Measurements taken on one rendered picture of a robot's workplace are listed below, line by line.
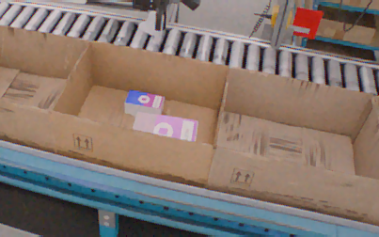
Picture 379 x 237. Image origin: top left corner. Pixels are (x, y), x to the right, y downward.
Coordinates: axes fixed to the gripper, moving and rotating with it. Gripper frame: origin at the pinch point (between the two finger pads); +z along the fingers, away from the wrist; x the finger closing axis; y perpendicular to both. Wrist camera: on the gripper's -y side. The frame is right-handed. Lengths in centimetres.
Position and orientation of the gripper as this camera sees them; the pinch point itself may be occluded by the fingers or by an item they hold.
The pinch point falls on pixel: (162, 34)
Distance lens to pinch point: 119.7
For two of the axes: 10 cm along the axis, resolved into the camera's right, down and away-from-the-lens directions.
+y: -9.6, -2.0, 2.0
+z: -0.1, 7.3, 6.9
